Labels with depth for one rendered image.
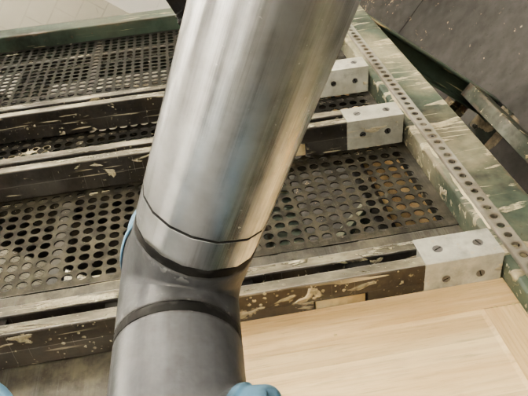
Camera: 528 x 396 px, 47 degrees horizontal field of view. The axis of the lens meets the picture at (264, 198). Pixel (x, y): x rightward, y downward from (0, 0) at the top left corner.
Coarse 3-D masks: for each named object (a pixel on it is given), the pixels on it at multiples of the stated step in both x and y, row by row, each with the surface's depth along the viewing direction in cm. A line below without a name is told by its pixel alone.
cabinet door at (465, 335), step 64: (256, 320) 93; (320, 320) 92; (384, 320) 91; (448, 320) 90; (512, 320) 89; (256, 384) 84; (320, 384) 83; (384, 384) 82; (448, 384) 81; (512, 384) 80
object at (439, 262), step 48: (432, 240) 96; (480, 240) 95; (240, 288) 91; (288, 288) 91; (336, 288) 92; (384, 288) 94; (432, 288) 95; (0, 336) 88; (48, 336) 89; (96, 336) 91
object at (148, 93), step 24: (336, 72) 152; (360, 72) 153; (96, 96) 151; (120, 96) 151; (144, 96) 149; (0, 120) 146; (24, 120) 147; (48, 120) 148; (72, 120) 149; (96, 120) 150; (120, 120) 151; (144, 120) 152
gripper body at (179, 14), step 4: (168, 0) 95; (172, 0) 95; (176, 0) 93; (180, 0) 94; (184, 0) 94; (172, 4) 95; (176, 4) 95; (180, 4) 94; (184, 4) 94; (172, 8) 96; (176, 8) 96; (180, 8) 96; (184, 8) 94; (176, 12) 96; (180, 12) 96; (176, 16) 95; (180, 16) 96; (180, 20) 94; (180, 24) 94
